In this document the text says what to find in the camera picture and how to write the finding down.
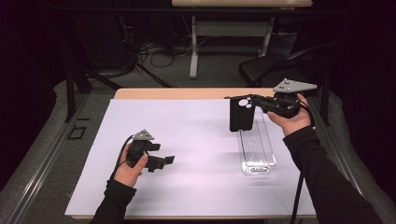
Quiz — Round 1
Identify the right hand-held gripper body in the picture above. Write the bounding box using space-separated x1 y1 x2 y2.
261 77 318 119

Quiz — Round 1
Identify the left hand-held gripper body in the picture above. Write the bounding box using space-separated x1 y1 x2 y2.
125 129 161 174

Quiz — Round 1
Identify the black phone case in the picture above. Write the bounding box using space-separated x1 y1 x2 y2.
229 96 256 133

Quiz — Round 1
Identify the clear plastic package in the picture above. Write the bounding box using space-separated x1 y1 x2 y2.
236 105 278 176

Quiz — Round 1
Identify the person's right hand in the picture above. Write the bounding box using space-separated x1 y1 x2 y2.
266 92 313 137

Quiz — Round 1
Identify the person's left hand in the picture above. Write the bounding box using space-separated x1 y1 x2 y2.
113 143 149 189

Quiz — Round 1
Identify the black chair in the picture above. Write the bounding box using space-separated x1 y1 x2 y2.
238 40 344 125

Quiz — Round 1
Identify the wooden table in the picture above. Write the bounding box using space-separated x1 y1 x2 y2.
70 87 317 220

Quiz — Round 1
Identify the white desk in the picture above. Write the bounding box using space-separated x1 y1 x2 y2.
171 0 314 79

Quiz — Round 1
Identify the black metal stand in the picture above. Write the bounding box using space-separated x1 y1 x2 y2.
64 15 122 123

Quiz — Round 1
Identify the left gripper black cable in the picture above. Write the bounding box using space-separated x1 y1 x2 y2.
110 134 134 181

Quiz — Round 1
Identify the metal floor rail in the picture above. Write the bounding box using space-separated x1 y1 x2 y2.
311 96 376 224
8 92 92 224

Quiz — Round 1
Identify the bundle of floor cables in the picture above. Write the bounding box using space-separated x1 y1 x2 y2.
136 40 194 68

